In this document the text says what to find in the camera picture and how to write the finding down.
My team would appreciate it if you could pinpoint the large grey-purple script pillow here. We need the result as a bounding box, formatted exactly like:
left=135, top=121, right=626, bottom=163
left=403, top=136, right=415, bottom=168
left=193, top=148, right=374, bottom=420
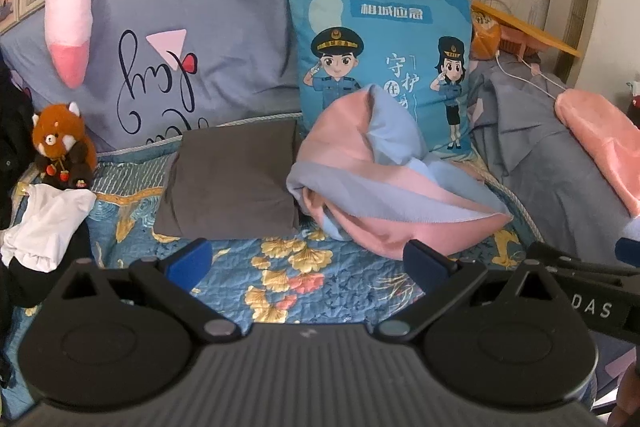
left=0, top=0, right=456, bottom=152

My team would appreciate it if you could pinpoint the blue cartoon print cushion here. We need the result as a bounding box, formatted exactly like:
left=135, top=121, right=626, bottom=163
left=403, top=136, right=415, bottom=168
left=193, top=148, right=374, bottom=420
left=287, top=0, right=473, bottom=160

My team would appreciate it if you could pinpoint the grey-blue duvet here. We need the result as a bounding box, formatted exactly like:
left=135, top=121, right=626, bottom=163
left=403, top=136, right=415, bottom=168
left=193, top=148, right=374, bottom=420
left=467, top=57, right=640, bottom=268

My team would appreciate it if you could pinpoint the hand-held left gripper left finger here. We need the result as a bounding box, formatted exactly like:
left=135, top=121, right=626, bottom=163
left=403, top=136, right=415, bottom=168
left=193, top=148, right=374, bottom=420
left=45, top=238, right=240, bottom=342

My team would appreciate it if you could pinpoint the person's right forearm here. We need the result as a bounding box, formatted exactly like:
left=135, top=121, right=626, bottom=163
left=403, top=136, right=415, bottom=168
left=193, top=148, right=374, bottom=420
left=607, top=352, right=640, bottom=427

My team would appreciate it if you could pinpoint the pink and blue fringed scarf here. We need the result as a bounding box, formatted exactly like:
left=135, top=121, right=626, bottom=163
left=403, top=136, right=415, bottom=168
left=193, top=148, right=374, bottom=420
left=286, top=83, right=515, bottom=260

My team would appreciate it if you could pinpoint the pink towel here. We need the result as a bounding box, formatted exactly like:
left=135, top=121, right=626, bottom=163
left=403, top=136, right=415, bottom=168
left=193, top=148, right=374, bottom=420
left=554, top=89, right=640, bottom=218

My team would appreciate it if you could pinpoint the pink plastic basket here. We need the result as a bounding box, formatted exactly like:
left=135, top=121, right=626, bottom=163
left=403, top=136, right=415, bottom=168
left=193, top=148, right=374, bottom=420
left=497, top=24, right=543, bottom=62

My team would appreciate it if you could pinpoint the folded grey and purple cloth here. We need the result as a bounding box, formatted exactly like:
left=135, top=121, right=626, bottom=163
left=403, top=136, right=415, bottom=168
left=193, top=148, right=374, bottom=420
left=154, top=119, right=301, bottom=239

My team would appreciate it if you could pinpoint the white cloth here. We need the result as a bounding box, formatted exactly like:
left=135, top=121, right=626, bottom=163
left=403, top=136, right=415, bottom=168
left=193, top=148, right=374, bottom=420
left=0, top=184, right=96, bottom=273

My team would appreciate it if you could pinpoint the folded black cloth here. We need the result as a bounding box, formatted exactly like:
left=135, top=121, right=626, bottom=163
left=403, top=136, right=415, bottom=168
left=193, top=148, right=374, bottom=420
left=0, top=227, right=96, bottom=308

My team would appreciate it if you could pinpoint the red and white object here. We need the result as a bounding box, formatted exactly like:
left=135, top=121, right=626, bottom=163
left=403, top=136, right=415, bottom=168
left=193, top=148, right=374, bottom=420
left=625, top=79, right=640, bottom=128

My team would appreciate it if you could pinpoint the dark jacket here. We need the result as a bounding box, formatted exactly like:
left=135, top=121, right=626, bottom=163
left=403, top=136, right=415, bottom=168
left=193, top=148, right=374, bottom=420
left=0, top=57, right=36, bottom=228

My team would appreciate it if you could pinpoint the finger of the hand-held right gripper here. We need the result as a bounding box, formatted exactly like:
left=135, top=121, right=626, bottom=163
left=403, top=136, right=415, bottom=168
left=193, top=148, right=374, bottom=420
left=527, top=242, right=640, bottom=280
left=614, top=234, right=640, bottom=267

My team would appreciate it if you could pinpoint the white cable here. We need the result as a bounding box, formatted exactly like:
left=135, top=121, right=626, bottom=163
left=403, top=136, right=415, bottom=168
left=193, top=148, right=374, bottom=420
left=495, top=49, right=571, bottom=105

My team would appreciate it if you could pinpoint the red panda plush toy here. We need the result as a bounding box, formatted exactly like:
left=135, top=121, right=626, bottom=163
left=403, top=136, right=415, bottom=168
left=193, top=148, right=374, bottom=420
left=31, top=102, right=98, bottom=188

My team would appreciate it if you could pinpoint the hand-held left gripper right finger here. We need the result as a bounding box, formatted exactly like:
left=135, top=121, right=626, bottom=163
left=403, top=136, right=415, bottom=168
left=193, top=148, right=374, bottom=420
left=372, top=239, right=576, bottom=342

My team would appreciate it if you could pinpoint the blue quilted deer bedspread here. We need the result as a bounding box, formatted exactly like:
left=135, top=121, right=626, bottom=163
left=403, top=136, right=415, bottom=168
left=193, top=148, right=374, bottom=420
left=0, top=139, right=551, bottom=388

